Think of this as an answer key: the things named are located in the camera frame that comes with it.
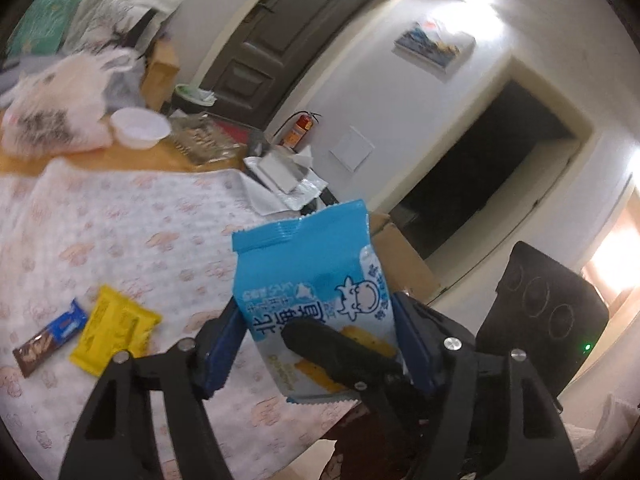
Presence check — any blue milk biscuit packet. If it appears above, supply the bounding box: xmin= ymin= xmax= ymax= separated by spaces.
xmin=232 ymin=200 xmax=398 ymax=404

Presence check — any yellow snack packet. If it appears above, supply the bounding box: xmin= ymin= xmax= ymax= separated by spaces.
xmin=70 ymin=285 xmax=163 ymax=377

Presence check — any brown chocolate wafer bar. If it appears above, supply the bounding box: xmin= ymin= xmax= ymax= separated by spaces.
xmin=12 ymin=298 xmax=88 ymax=378

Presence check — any open cardboard box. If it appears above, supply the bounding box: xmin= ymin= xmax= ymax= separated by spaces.
xmin=369 ymin=212 xmax=440 ymax=304

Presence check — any cartoon print table cloth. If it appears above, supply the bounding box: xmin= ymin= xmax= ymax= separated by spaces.
xmin=1 ymin=159 xmax=354 ymax=479

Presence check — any white book on foil bag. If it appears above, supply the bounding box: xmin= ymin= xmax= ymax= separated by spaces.
xmin=244 ymin=145 xmax=328 ymax=212

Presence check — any red fire extinguisher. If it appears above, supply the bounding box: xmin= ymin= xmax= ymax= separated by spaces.
xmin=273 ymin=110 xmax=322 ymax=152

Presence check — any white plastic bowl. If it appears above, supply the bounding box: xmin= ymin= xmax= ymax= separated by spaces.
xmin=110 ymin=107 xmax=171 ymax=151

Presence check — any black trash bin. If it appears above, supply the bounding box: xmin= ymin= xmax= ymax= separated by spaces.
xmin=170 ymin=84 xmax=217 ymax=114

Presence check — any white printed plastic bag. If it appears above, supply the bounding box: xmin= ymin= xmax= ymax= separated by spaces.
xmin=1 ymin=48 xmax=137 ymax=160

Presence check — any dark wooden door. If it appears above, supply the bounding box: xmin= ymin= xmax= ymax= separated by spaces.
xmin=201 ymin=0 xmax=372 ymax=128

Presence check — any small brown cardboard box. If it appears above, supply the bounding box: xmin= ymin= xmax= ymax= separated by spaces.
xmin=140 ymin=39 xmax=180 ymax=112

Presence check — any teal patterned pillow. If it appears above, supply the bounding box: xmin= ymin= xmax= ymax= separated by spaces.
xmin=6 ymin=0 xmax=81 ymax=58

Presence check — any white wall access panel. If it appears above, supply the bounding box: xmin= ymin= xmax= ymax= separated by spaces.
xmin=330 ymin=127 xmax=374 ymax=172

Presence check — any landscape wall painting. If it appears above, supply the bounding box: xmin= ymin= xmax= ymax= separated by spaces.
xmin=394 ymin=21 xmax=476 ymax=75

